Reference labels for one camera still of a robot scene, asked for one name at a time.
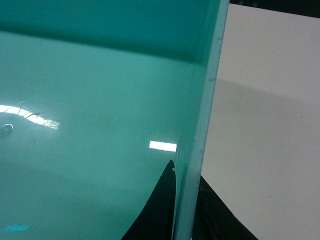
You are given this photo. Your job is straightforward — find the teal plastic bin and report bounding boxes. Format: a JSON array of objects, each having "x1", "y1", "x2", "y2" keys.
[{"x1": 0, "y1": 0, "x2": 229, "y2": 240}]

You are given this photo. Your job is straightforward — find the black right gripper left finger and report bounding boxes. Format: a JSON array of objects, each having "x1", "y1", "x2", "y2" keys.
[{"x1": 122, "y1": 160, "x2": 176, "y2": 240}]

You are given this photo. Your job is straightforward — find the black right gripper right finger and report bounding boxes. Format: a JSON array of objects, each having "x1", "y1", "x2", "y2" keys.
[{"x1": 191, "y1": 177, "x2": 257, "y2": 240}]

